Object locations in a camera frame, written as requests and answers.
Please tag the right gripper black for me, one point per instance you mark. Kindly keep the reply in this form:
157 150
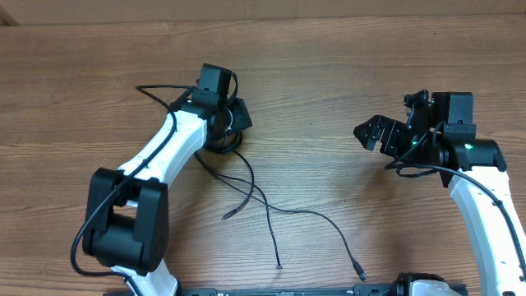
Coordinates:
392 130

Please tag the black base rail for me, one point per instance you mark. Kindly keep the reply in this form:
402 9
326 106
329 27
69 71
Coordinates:
356 290

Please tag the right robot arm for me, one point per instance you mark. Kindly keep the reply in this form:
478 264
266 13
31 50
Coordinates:
440 137

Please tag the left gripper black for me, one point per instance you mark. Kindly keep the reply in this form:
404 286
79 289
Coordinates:
242 116

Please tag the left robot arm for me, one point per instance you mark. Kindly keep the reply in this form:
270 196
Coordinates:
126 228

